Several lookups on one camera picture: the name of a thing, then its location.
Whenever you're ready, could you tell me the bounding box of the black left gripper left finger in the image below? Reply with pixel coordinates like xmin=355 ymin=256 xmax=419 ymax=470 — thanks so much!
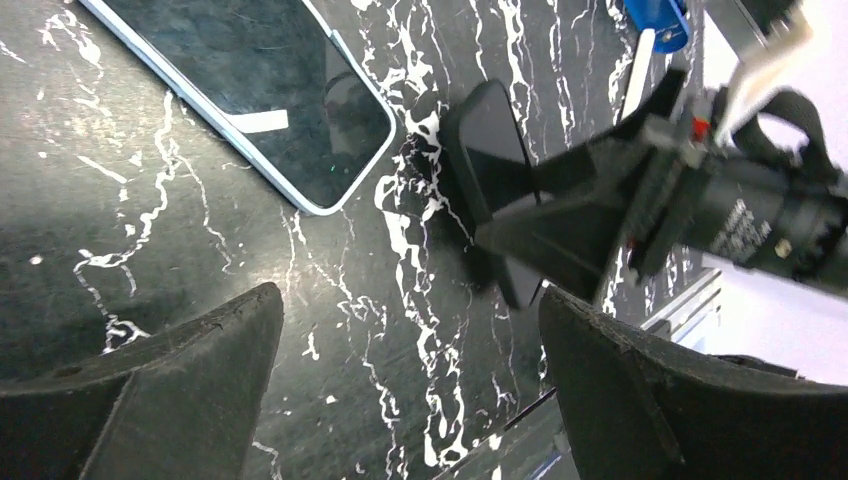
xmin=1 ymin=282 xmax=284 ymax=479

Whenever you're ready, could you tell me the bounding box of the black phone case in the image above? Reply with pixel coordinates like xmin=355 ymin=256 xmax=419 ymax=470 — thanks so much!
xmin=439 ymin=79 xmax=545 ymax=311

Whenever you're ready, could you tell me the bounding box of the white pen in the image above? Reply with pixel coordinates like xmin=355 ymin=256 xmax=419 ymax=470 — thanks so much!
xmin=620 ymin=28 xmax=656 ymax=120

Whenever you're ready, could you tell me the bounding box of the blue stapler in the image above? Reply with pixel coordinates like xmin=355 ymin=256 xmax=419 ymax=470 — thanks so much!
xmin=624 ymin=0 xmax=691 ymax=54

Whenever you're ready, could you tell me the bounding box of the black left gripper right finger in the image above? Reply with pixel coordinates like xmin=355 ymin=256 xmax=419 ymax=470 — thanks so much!
xmin=539 ymin=289 xmax=847 ymax=479

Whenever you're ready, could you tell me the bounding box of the phone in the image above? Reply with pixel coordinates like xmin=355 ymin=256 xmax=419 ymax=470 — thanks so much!
xmin=87 ymin=0 xmax=397 ymax=216

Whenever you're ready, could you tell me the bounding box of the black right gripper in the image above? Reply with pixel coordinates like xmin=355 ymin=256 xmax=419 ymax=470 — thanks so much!
xmin=533 ymin=67 xmax=847 ymax=295

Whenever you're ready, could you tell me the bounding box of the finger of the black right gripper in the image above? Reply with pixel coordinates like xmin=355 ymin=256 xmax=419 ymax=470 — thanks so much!
xmin=474 ymin=195 xmax=632 ymax=302

